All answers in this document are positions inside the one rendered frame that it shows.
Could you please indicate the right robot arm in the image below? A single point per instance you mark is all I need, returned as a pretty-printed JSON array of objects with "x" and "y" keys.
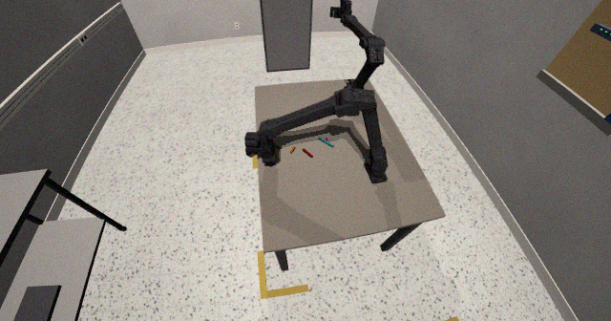
[{"x": 373, "y": 45}]

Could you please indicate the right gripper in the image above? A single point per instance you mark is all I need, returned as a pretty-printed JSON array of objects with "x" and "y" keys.
[{"x": 335, "y": 12}]

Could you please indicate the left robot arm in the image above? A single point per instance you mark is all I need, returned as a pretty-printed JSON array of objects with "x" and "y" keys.
[{"x": 343, "y": 103}]

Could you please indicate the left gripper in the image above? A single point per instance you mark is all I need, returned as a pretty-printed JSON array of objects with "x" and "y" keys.
[{"x": 272, "y": 156}]

